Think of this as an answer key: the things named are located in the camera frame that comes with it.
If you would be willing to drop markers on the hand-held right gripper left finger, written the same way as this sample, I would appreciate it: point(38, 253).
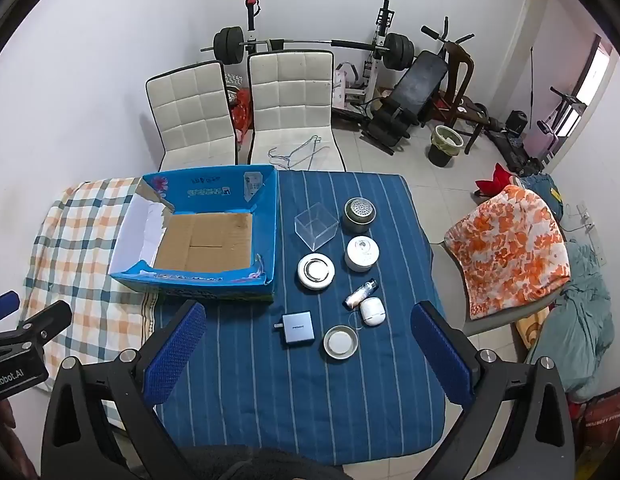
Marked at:
point(175, 355)

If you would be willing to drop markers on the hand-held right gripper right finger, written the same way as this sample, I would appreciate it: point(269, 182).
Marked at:
point(439, 355)

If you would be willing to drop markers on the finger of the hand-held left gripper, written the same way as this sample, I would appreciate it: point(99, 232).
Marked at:
point(4, 304)
point(45, 320)

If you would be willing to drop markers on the blue cardboard box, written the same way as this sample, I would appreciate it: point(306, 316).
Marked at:
point(205, 240)

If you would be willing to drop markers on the grey charger adapter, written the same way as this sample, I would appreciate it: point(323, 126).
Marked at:
point(296, 330)

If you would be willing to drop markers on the white round jar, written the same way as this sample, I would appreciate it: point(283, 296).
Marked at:
point(362, 252)

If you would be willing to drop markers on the white and black round case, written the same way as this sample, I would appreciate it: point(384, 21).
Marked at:
point(316, 272)

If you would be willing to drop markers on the grey round metal tin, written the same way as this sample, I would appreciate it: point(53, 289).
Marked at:
point(360, 215)

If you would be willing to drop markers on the clear plastic box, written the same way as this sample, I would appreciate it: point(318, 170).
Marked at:
point(317, 230)

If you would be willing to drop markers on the white oval case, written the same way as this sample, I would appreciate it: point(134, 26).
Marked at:
point(373, 312)

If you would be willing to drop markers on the orange and green checked cloth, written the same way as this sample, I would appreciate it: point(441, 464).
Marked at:
point(80, 240)

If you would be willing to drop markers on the yellow patterned cloth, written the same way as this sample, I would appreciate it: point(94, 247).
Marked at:
point(527, 332)

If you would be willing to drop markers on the blue striped tablecloth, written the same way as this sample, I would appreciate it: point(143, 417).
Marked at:
point(290, 400)

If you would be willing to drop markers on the orange floral cloth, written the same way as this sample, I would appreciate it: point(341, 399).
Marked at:
point(509, 250)

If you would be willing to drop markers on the teal blanket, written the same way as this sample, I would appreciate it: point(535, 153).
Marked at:
point(574, 320)

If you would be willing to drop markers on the red printed bag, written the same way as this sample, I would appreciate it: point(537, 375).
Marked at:
point(602, 420)

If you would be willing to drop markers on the red cloth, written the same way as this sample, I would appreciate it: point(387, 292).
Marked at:
point(497, 182)

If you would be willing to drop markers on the dark blue garment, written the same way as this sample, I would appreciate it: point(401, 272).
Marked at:
point(542, 185)

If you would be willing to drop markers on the black trash bin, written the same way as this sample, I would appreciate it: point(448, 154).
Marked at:
point(442, 152)

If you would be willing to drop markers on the black floor exercise equipment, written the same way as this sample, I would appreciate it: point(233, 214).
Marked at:
point(514, 152)

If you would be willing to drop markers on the white quilted chair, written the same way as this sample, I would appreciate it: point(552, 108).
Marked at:
point(190, 110)
point(290, 95)

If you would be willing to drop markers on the red plastic bag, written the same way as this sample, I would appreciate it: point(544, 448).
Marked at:
point(241, 110)

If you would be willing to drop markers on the black weight bench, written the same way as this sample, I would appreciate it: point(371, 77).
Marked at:
point(419, 80)

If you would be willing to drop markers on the brown wooden chair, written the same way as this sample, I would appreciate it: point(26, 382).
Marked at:
point(462, 67)

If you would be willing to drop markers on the black barbell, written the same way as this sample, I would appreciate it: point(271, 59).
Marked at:
point(310, 42)

